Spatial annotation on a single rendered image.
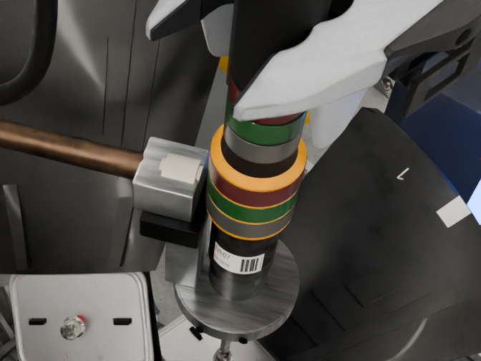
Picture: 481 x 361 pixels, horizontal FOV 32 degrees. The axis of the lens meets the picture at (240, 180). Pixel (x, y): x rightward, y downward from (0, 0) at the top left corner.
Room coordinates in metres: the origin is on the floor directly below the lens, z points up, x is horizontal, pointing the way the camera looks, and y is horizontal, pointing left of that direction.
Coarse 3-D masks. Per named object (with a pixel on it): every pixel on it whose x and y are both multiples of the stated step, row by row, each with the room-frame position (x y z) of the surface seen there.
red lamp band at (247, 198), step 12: (216, 180) 0.22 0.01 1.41; (300, 180) 0.22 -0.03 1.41; (228, 192) 0.21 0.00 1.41; (240, 192) 0.21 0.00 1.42; (252, 192) 0.21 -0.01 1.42; (264, 192) 0.21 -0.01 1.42; (276, 192) 0.21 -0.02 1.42; (288, 192) 0.22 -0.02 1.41; (252, 204) 0.21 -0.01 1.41; (264, 204) 0.21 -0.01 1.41
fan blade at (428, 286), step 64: (384, 128) 0.46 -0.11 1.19; (320, 192) 0.38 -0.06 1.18; (384, 192) 0.40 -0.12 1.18; (448, 192) 0.42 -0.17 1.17; (320, 256) 0.33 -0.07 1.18; (384, 256) 0.34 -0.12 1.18; (448, 256) 0.36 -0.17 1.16; (320, 320) 0.27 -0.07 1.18; (384, 320) 0.29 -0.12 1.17; (448, 320) 0.31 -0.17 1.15
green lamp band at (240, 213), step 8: (208, 176) 0.22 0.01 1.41; (208, 184) 0.22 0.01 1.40; (208, 192) 0.22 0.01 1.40; (216, 192) 0.22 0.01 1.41; (296, 192) 0.22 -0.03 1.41; (216, 200) 0.21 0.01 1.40; (224, 200) 0.21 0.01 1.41; (288, 200) 0.22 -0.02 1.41; (224, 208) 0.21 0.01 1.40; (232, 208) 0.21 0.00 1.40; (240, 208) 0.21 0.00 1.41; (248, 208) 0.21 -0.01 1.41; (256, 208) 0.21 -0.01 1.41; (264, 208) 0.21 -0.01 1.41; (272, 208) 0.21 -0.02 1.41; (280, 208) 0.21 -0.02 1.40; (288, 208) 0.22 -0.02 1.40; (232, 216) 0.21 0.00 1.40; (240, 216) 0.21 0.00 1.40; (248, 216) 0.21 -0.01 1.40; (256, 216) 0.21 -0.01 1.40; (264, 216) 0.21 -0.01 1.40; (272, 216) 0.21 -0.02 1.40; (280, 216) 0.21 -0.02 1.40
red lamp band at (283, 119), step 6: (228, 84) 0.23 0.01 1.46; (234, 84) 0.22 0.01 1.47; (228, 90) 0.23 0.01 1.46; (234, 90) 0.22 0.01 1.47; (228, 96) 0.22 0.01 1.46; (234, 96) 0.22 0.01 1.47; (294, 114) 0.22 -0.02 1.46; (300, 114) 0.22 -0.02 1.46; (258, 120) 0.21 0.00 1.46; (264, 120) 0.21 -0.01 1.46; (270, 120) 0.21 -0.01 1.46; (276, 120) 0.21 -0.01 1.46; (282, 120) 0.21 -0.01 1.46; (288, 120) 0.22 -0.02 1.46
